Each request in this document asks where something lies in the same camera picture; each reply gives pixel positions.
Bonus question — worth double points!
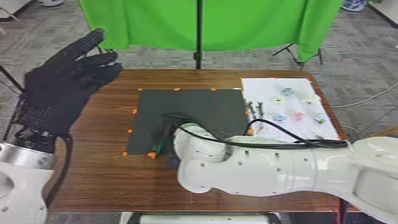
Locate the white floor cable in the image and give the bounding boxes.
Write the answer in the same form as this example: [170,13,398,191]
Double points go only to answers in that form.
[328,82,398,110]

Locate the black stand pole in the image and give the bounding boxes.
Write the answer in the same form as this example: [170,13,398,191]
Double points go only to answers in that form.
[191,0,206,70]

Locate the black tripod legs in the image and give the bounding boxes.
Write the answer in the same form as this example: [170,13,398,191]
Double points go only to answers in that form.
[271,43,325,71]

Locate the pale grey bar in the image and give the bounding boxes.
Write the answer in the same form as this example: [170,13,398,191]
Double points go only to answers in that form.
[120,213,280,224]

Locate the white sheet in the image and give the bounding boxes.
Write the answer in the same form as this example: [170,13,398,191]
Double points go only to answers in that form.
[239,77,341,140]

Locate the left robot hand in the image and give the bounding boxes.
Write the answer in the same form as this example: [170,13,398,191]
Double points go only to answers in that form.
[12,28,124,136]

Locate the black cable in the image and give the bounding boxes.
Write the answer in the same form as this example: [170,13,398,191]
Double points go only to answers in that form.
[42,133,76,206]
[175,118,351,150]

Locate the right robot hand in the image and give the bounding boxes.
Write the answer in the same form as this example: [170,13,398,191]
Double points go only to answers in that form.
[156,112,207,148]

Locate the dark mat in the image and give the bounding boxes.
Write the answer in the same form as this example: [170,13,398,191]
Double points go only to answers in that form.
[124,88,252,156]

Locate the blue and white vase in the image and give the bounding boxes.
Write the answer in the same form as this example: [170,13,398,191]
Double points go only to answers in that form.
[339,0,369,13]
[37,0,65,8]

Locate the pale yellow flower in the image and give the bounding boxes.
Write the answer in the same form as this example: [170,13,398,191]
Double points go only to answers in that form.
[298,93,321,104]

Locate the teal flower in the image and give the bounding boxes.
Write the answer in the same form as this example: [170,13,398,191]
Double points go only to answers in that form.
[278,87,298,97]

